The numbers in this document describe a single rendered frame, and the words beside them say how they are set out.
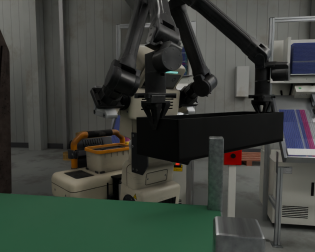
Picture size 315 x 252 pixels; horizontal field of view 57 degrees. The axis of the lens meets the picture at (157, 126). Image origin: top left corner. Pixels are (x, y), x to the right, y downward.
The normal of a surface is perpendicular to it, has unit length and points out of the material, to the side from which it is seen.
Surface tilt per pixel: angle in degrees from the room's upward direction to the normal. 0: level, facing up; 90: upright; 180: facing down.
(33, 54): 90
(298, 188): 90
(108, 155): 92
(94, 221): 0
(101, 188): 90
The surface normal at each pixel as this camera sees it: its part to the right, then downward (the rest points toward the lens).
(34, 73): -0.15, 0.10
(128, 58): 0.48, -0.13
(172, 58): 0.43, 0.07
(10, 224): 0.00, -1.00
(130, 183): -0.75, 0.07
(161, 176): 0.66, 0.21
